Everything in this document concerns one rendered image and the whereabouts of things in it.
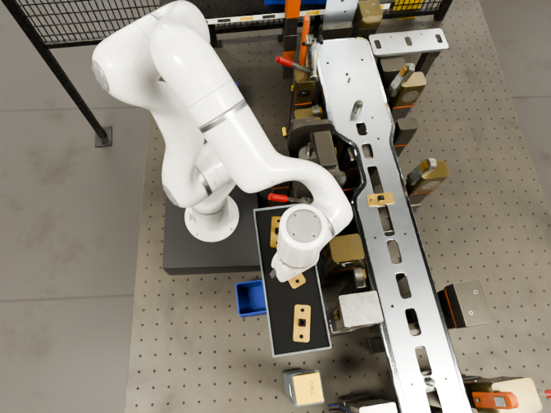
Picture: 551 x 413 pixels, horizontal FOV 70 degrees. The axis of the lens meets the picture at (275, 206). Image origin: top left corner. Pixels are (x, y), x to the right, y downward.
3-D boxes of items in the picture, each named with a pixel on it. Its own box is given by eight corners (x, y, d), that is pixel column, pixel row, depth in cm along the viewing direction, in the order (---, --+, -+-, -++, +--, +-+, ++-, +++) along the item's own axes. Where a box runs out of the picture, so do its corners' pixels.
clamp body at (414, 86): (403, 138, 168) (435, 84, 136) (375, 142, 167) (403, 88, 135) (398, 125, 171) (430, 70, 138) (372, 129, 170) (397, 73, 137)
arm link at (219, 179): (180, 194, 123) (166, 160, 100) (227, 161, 128) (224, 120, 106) (204, 223, 120) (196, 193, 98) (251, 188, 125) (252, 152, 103)
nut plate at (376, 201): (391, 192, 125) (393, 190, 124) (394, 203, 124) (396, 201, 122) (366, 195, 124) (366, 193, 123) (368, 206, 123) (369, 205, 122)
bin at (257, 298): (268, 315, 139) (268, 311, 130) (239, 319, 138) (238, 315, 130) (264, 283, 143) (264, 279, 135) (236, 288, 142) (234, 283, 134)
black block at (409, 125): (400, 167, 163) (428, 128, 136) (377, 170, 162) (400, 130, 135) (397, 156, 165) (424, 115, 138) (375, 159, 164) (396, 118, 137)
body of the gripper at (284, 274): (284, 278, 79) (282, 288, 89) (328, 253, 81) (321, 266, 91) (266, 246, 81) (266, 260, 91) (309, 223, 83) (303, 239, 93)
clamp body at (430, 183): (419, 215, 155) (459, 175, 123) (389, 220, 154) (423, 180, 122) (414, 200, 157) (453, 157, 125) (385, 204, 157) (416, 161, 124)
